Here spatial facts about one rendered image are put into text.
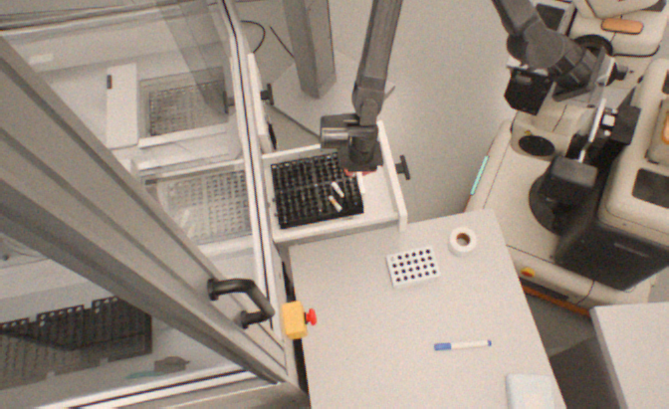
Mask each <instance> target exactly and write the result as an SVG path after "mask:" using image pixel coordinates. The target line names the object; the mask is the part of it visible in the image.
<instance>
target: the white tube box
mask: <svg viewBox="0 0 669 409"><path fill-rule="evenodd" d="M391 256H393V257H394V261H393V262H391V261H390V257H391ZM385 261H386V265H387V269H388V272H389V275H390V279H391V284H392V285H393V288H394V289H395V290H399V289H403V288H408V287H412V286H417V285H421V284H426V283H431V282H436V281H440V278H441V273H440V270H439V267H438V263H437V260H436V257H435V254H434V250H433V247H432V246H430V247H425V248H421V249H416V250H412V251H407V252H403V253H398V254H393V255H388V256H386V258H385Z"/></svg>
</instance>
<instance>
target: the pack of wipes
mask: <svg viewBox="0 0 669 409"><path fill-rule="evenodd" d="M506 385H507V397H508V406H509V407H510V409H557V408H556V403H555V401H554V394H553V386H552V380H551V377H550V376H547V375H539V374H512V373H510V375H509V374H508V376H507V377H506Z"/></svg>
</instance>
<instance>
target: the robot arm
mask: <svg viewBox="0 0 669 409"><path fill-rule="evenodd" d="M402 1H403V0H372V3H371V8H370V14H369V19H368V24H367V29H366V35H365V40H364V45H363V50H362V55H361V61H360V64H359V67H358V71H357V76H356V80H355V81H353V86H352V92H351V97H350V100H351V103H352V106H353V108H354V112H342V113H340V114H329V115H323V116H322V117H321V128H320V137H321V138H320V141H321V148H337V153H338V158H339V169H340V170H343V169H344V174H345V175H347V176H348V177H351V176H352V175H353V174H354V173H355V172H362V176H365V175H368V174H371V173H374V172H376V171H377V166H381V167H382V166H383V157H382V152H381V146H380V142H379V141H377V138H378V134H379V127H378V125H377V116H378V115H379V114H380V112H381V109H382V105H383V100H384V96H385V91H384V88H385V83H386V79H387V69H388V63H390V57H391V53H392V48H393V44H394V39H395V35H396V29H397V25H398V20H399V16H400V10H401V6H402ZM491 1H492V2H493V4H494V6H495V8H496V10H497V13H498V15H499V17H500V19H501V23H502V25H503V27H504V29H505V31H506V32H507V33H508V37H507V41H506V48H507V51H508V53H509V54H510V55H511V56H512V57H513V59H514V60H516V61H519V62H520V63H521V64H520V65H519V67H521V68H522V67H524V66H528V68H527V71H528V72H530V73H531V72H533V71H535V70H544V69H547V70H548V71H549V73H548V75H549V76H550V77H551V78H552V79H553V80H554V81H555V82H556V85H555V88H554V91H553V95H552V99H553V100H555V101H556V102H563V101H566V100H569V99H573V97H577V96H580V95H583V94H586V93H589V92H591V91H592V90H593V88H594V85H595V81H596V76H598V73H599V70H600V67H601V63H602V61H603V58H604V56H605V55H606V52H607V50H606V49H605V47H604V46H603V45H601V44H600V49H599V50H597V51H595V52H590V51H589V50H588V49H586V48H585V47H583V46H581V45H579V44H577V43H576V42H575V41H574V40H573V39H569V38H568V37H567V36H566V35H563V34H560V33H558V32H556V31H553V30H550V29H547V26H546V24H545V22H544V20H543V19H541V18H540V16H539V14H538V12H537V10H536V9H535V7H534V6H533V4H532V3H531V1H530V0H491ZM349 141H350V142H349Z"/></svg>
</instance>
